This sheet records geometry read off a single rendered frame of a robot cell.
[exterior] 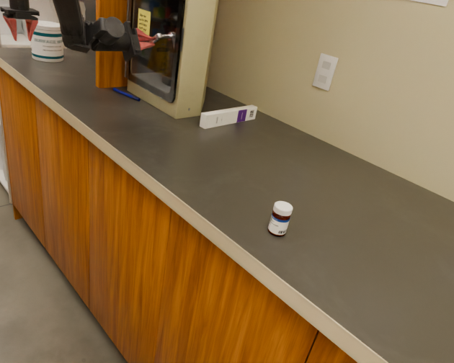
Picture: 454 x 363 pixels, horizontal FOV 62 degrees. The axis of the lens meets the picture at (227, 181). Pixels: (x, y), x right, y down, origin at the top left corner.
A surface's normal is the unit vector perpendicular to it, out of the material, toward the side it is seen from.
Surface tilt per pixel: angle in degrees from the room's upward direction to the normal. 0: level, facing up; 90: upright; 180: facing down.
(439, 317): 0
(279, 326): 90
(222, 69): 90
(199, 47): 90
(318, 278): 0
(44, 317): 0
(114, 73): 90
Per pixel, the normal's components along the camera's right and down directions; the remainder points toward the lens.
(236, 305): -0.72, 0.22
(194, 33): 0.68, 0.45
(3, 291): 0.17, -0.86
